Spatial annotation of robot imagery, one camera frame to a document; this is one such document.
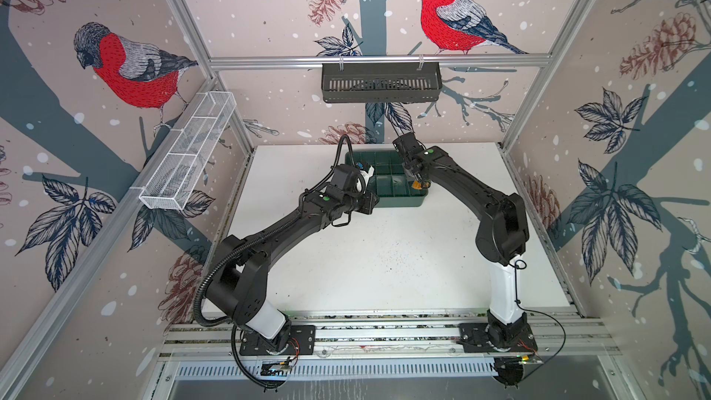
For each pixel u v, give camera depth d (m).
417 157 0.68
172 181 0.71
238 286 0.43
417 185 1.08
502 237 0.53
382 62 0.93
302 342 0.73
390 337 0.75
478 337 0.73
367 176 0.78
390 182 1.08
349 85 1.07
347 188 0.68
